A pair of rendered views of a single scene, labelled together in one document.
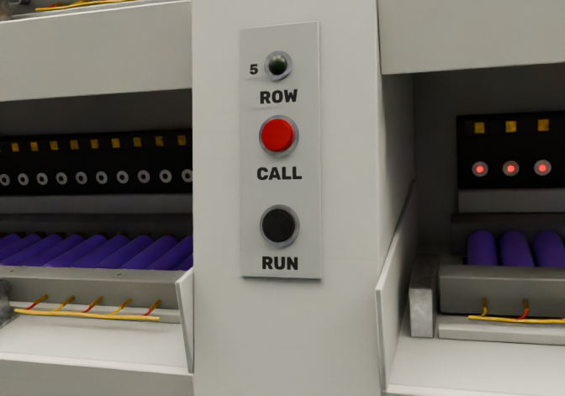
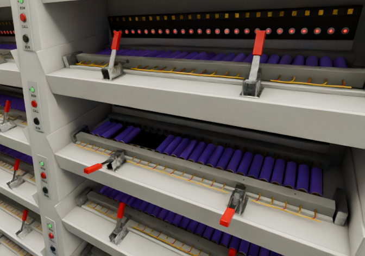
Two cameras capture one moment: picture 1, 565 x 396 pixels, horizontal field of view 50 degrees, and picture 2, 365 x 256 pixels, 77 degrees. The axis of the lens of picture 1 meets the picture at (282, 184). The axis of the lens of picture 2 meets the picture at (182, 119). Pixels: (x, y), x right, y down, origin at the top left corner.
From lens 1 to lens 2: 0.28 m
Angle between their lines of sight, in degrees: 19
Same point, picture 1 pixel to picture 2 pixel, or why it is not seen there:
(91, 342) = (292, 225)
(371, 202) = not seen: outside the picture
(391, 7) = not seen: outside the picture
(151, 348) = (322, 236)
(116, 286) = (296, 200)
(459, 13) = not seen: outside the picture
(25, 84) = (282, 129)
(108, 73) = (330, 135)
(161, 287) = (319, 206)
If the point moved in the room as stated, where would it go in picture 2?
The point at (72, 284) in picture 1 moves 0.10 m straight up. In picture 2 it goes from (274, 193) to (284, 136)
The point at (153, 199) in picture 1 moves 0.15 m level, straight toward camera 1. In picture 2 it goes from (278, 139) to (325, 176)
